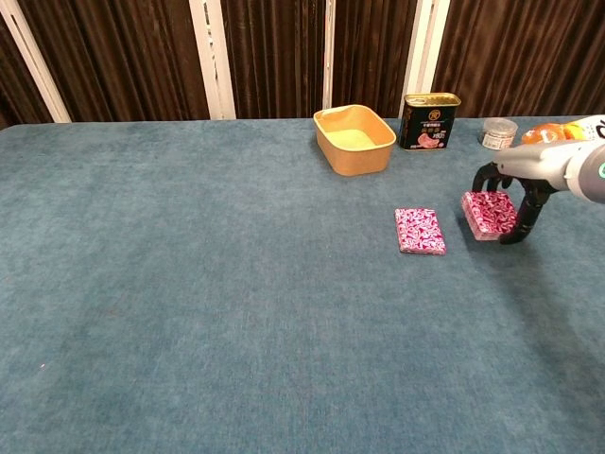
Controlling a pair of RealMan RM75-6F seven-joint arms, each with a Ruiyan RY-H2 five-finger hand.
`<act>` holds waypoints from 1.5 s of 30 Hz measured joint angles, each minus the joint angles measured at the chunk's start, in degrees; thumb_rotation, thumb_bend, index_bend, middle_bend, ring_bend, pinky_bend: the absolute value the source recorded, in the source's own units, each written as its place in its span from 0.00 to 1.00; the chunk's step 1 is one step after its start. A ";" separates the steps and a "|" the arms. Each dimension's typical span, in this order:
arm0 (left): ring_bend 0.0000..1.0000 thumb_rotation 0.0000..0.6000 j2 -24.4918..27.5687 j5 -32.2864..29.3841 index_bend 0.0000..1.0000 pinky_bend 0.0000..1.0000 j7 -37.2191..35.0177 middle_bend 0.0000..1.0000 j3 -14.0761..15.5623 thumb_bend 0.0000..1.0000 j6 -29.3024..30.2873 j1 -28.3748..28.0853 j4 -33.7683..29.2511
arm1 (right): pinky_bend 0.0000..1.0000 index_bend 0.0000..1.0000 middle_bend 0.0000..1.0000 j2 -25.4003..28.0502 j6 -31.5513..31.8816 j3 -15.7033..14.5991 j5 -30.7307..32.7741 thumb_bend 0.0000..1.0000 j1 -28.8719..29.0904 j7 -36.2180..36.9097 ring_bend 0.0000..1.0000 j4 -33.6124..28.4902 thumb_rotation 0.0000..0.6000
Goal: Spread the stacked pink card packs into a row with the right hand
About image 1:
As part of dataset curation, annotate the black luncheon meat can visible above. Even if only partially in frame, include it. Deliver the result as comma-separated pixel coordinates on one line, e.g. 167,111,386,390
398,92,462,152

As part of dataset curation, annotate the clear plastic jar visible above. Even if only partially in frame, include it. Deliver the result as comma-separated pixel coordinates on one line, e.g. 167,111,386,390
480,117,519,151

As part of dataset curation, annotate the tan paper food bowl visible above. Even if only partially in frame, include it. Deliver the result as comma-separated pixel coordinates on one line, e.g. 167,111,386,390
313,104,398,178

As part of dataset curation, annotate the white frame post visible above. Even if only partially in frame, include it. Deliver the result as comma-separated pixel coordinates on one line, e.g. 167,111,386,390
188,0,237,121
398,0,451,119
0,8,73,124

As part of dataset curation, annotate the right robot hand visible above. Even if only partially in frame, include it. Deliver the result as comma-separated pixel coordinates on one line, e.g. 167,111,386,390
472,143,577,246

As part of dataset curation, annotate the orange drink bottle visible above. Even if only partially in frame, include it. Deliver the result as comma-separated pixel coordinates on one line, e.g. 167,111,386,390
520,113,605,147

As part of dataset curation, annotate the dark brown pleated curtain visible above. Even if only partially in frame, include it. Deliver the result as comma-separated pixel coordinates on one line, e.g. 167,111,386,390
0,0,605,130

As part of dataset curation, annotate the blue felt table cloth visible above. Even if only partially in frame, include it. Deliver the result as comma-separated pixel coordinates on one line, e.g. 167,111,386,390
0,115,605,454

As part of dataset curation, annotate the thin white pole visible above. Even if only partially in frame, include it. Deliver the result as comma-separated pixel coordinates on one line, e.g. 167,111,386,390
321,0,336,111

